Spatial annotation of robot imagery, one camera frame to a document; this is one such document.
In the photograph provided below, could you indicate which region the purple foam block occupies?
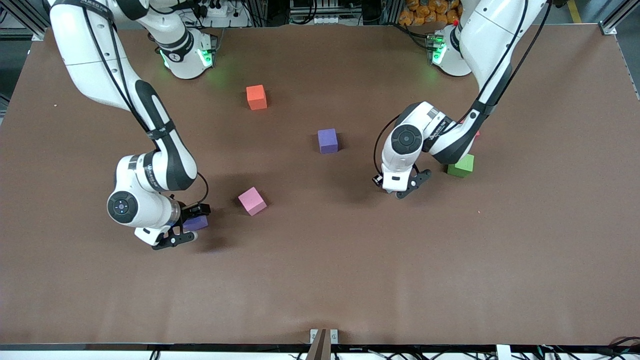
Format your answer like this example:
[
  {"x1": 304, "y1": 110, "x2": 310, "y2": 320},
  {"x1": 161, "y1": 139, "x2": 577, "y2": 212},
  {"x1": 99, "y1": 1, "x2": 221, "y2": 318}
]
[
  {"x1": 317, "y1": 128, "x2": 339, "y2": 155},
  {"x1": 181, "y1": 215, "x2": 209, "y2": 232}
]

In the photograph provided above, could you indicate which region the pink foam block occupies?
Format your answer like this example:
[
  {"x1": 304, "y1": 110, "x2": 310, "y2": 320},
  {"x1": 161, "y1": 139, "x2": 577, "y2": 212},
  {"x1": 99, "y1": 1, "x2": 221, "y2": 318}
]
[{"x1": 237, "y1": 186, "x2": 268, "y2": 217}]

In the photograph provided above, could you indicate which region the green foam block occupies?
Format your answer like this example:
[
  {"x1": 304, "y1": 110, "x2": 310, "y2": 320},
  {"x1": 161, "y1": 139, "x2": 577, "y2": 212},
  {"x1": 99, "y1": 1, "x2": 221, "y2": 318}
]
[{"x1": 446, "y1": 153, "x2": 476, "y2": 179}]

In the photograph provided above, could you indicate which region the large table cover sheet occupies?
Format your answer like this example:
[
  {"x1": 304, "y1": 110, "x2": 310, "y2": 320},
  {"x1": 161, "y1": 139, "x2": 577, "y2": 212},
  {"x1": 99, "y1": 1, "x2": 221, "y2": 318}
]
[{"x1": 0, "y1": 24, "x2": 640, "y2": 347}]

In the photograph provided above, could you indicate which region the red foam block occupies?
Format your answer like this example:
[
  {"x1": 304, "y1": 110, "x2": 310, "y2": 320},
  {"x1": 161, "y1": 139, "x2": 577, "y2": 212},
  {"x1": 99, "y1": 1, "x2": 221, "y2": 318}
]
[{"x1": 459, "y1": 116, "x2": 481, "y2": 139}]

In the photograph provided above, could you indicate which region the orange foam block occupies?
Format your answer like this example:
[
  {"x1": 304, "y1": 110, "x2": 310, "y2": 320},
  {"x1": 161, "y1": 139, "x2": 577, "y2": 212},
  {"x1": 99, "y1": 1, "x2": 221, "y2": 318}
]
[{"x1": 246, "y1": 84, "x2": 268, "y2": 111}]

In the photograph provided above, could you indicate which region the white power strip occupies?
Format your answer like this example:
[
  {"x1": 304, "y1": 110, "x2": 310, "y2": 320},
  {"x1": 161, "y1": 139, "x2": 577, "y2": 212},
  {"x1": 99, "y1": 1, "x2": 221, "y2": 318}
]
[
  {"x1": 192, "y1": 0, "x2": 240, "y2": 19},
  {"x1": 289, "y1": 14, "x2": 351, "y2": 26}
]

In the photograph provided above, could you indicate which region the orange packets pile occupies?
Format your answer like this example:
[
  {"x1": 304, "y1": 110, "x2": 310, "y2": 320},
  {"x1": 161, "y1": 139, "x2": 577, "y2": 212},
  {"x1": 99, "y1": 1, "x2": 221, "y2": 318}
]
[{"x1": 398, "y1": 0, "x2": 462, "y2": 27}]

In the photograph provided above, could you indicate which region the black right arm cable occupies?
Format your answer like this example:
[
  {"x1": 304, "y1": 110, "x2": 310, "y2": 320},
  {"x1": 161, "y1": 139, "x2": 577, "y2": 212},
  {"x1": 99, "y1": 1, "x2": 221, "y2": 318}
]
[{"x1": 82, "y1": 5, "x2": 210, "y2": 206}]

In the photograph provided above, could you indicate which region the metal mounting bracket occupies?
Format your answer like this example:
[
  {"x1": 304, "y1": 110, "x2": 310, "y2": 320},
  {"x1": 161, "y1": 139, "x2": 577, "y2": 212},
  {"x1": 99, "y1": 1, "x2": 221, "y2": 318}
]
[{"x1": 310, "y1": 328, "x2": 339, "y2": 345}]

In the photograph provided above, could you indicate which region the brown camera post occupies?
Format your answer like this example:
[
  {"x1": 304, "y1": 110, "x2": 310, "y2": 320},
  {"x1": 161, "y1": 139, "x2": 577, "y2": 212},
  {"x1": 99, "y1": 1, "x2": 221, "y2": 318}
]
[{"x1": 305, "y1": 328, "x2": 333, "y2": 360}]

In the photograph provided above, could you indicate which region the aluminium frame profile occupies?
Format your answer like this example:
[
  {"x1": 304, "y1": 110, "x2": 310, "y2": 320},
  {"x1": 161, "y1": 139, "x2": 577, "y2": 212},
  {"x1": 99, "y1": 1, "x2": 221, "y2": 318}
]
[
  {"x1": 597, "y1": 0, "x2": 640, "y2": 36},
  {"x1": 0, "y1": 0, "x2": 51, "y2": 41}
]

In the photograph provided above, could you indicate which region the black cable bundle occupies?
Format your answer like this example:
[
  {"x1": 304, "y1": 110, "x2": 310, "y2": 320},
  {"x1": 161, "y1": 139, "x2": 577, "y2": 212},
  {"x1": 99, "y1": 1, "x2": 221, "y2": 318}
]
[{"x1": 537, "y1": 336, "x2": 640, "y2": 360}]

